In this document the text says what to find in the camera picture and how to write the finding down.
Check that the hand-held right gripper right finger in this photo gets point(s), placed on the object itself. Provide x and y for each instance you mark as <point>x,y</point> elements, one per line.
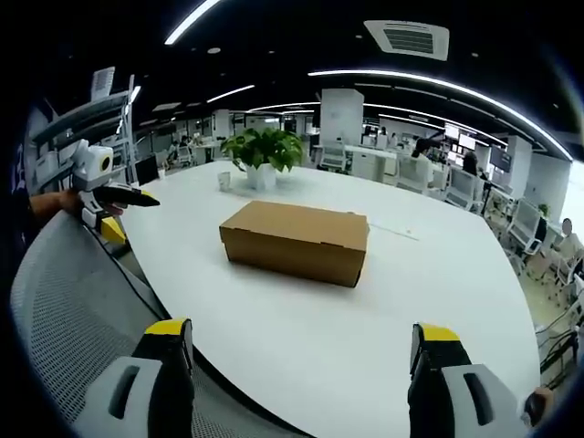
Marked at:
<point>456,401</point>

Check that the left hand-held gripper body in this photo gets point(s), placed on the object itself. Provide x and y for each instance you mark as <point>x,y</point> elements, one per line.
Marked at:
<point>93,162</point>

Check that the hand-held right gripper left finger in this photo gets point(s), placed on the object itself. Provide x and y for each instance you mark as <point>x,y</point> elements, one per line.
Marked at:
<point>137,401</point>

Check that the brown cardboard shoe box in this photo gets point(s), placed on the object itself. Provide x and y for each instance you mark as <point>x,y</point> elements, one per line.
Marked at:
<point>292,232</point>

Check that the person's right hand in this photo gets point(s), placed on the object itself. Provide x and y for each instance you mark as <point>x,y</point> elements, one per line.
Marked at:
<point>538,406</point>

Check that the black computer monitor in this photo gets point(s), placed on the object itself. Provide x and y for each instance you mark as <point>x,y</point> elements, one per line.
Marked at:
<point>147,169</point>

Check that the grey metal storage shelf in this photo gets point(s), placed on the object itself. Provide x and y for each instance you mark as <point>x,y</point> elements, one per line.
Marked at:
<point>82,123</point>

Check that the person's dark printed shirt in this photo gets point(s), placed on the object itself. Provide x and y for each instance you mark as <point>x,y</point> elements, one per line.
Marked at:
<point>18,191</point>

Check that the grey mesh office chair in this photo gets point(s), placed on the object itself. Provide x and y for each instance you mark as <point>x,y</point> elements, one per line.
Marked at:
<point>68,296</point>

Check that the small white cup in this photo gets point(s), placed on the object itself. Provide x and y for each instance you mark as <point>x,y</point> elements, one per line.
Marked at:
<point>224,181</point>

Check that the green potted plant white pot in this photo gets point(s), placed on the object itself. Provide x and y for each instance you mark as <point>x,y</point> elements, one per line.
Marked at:
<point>264,150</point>

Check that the long ceiling light strip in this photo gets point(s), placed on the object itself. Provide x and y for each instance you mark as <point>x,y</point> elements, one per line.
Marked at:
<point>438,89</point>
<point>191,20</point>

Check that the white office chair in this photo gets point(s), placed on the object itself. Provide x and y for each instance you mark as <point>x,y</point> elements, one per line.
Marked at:
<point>331,157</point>
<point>524,226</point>
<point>461,187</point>

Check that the ceiling air conditioner vent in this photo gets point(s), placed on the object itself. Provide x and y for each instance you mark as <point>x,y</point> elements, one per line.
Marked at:
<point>408,38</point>

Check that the large dark wall screen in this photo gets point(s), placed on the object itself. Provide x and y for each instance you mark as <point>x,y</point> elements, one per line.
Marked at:
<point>501,157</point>

